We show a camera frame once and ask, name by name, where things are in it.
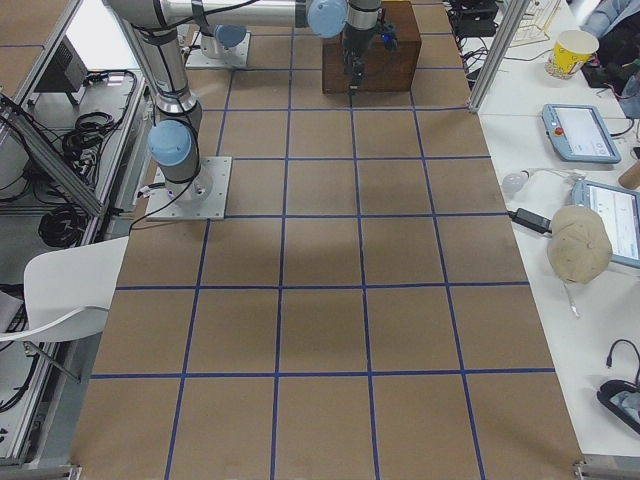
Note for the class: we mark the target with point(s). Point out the far blue teach pendant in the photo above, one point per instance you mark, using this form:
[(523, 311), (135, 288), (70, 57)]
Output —
[(578, 133)]

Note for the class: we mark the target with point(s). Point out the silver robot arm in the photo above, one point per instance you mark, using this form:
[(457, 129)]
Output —
[(155, 29), (217, 39)]

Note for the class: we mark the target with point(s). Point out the yellow popcorn paper cup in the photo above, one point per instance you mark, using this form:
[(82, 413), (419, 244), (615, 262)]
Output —
[(572, 49)]

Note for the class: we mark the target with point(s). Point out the black power adapter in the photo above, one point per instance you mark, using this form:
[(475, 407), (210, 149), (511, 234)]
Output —
[(530, 220)]

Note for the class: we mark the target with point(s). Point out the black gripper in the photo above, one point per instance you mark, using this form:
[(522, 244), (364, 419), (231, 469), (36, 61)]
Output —
[(353, 42)]

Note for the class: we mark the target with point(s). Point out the cardboard tube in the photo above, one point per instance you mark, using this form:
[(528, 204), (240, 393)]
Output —
[(630, 179)]

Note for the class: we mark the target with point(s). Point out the white plastic chair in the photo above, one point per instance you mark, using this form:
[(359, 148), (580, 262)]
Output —
[(68, 292)]

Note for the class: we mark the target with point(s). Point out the aluminium frame post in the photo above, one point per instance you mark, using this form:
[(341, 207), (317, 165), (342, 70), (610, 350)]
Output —
[(501, 42)]

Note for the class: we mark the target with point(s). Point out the beige baseball cap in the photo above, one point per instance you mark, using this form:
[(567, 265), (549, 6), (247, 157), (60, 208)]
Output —
[(580, 249)]

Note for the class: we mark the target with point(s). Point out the blue teach pendant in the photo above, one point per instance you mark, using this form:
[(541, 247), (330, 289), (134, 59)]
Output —
[(619, 210), (578, 133)]

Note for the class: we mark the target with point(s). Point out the white light bulb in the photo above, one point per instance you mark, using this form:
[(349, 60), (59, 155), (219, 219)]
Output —
[(515, 182)]

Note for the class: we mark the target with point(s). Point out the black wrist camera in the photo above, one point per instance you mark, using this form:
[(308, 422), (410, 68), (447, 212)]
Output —
[(387, 31)]

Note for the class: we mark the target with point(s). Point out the dark wooden drawer cabinet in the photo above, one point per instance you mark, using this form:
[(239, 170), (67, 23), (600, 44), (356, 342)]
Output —
[(385, 70)]

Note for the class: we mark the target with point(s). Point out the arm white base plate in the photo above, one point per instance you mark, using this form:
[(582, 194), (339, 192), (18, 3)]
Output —
[(205, 199), (235, 58)]

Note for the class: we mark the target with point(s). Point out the gold wire rack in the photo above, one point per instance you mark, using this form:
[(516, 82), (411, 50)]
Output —
[(535, 23)]

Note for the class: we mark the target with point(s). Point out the near blue teach pendant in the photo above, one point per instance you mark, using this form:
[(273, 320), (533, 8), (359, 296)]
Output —
[(619, 210)]

